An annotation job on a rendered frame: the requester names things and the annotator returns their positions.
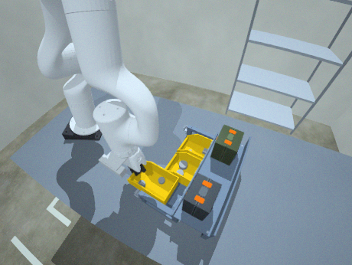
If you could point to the yellow open-front bin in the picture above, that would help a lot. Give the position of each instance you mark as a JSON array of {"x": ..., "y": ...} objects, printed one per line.
[
  {"x": 197, "y": 143},
  {"x": 152, "y": 187},
  {"x": 192, "y": 165}
]

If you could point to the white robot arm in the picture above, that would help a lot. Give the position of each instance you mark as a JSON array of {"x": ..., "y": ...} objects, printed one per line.
[{"x": 93, "y": 27}]

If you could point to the olive green case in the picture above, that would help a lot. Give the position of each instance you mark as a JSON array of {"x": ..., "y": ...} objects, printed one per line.
[{"x": 227, "y": 144}]

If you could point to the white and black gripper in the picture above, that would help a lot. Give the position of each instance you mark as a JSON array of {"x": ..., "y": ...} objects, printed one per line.
[{"x": 134, "y": 162}]

